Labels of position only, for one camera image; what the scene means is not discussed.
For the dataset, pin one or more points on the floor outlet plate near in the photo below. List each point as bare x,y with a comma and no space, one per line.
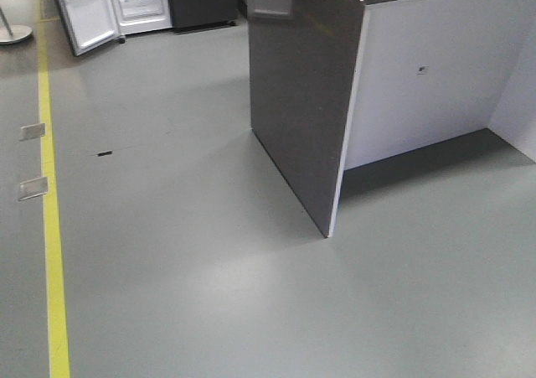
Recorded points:
33,188

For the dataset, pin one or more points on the floor outlet plate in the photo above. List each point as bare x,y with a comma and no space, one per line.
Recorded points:
32,131
33,188

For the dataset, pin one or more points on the fridge body dark grey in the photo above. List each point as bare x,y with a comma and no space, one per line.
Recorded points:
140,16

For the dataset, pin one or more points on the grey kitchen island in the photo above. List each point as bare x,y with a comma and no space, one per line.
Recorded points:
338,84

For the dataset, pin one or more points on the metal stanchion pole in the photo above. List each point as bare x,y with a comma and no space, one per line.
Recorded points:
13,33

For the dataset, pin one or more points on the fridge door with bins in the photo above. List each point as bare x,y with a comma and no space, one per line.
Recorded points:
88,23

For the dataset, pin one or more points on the floor outlet plate far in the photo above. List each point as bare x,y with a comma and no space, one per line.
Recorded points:
32,131

